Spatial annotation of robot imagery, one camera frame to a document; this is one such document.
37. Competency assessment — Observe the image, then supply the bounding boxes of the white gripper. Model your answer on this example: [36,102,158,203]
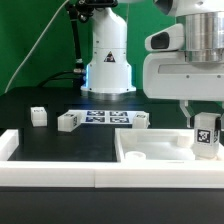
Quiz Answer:
[143,52,224,145]

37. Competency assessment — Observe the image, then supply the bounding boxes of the white square tabletop part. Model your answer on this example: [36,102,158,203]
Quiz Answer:
[114,127,224,163]

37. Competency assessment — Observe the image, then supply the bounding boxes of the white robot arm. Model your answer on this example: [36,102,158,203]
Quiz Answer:
[81,0,224,106]

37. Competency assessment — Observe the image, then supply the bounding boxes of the blue april tag sheet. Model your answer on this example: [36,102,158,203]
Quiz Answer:
[68,110,145,124]

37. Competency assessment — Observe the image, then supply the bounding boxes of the white left fence block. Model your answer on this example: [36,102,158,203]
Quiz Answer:
[0,129,19,161]

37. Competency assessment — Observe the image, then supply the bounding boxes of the white front fence wall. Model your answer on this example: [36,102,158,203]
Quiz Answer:
[0,161,224,189]

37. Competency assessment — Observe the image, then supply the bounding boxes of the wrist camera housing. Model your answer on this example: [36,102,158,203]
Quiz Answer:
[145,23,185,51]

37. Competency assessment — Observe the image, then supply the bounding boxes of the black cable bundle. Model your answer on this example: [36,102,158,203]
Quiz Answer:
[38,0,94,88]

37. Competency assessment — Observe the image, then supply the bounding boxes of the grey cable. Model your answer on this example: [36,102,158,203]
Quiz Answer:
[4,0,71,94]

